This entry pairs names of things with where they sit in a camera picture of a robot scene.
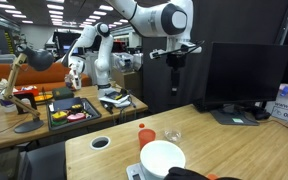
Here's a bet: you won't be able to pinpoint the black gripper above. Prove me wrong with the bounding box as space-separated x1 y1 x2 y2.
166 54 185 96

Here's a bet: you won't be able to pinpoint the clear glass cup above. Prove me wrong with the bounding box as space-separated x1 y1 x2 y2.
164 129 182 142

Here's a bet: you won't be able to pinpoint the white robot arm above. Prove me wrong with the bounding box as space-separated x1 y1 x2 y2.
105 0 203 96

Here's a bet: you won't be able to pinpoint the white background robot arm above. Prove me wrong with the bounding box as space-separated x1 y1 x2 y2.
62 23 130 107

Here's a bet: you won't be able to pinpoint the orange plastic cup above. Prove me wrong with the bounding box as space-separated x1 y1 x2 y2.
138 129 156 148

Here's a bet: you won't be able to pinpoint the small orange tube cup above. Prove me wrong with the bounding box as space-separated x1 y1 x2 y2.
207 174 218 180

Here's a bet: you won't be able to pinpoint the black room divider curtain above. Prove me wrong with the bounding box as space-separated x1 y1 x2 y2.
142 0 288 113

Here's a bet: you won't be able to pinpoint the black computer monitor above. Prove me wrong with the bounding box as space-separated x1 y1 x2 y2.
199 42 288 126

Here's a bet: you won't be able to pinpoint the white bowl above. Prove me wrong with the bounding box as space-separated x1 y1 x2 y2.
140 140 186 178

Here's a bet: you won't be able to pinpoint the toy food items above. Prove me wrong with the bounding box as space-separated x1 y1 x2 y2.
51 104 91 126

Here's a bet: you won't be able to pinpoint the dark green box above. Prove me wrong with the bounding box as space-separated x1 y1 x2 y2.
52 87 74 100

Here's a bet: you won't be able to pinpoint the white kitchen scale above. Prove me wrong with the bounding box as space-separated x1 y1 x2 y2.
126 163 149 180

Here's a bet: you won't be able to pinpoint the orange sofa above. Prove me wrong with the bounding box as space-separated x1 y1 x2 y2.
0 63 92 91

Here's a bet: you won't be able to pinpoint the black tray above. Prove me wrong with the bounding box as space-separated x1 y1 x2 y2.
47 97 101 130

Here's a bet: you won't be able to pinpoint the wooden desk lamp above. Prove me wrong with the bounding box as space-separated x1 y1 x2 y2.
1 44 54 133

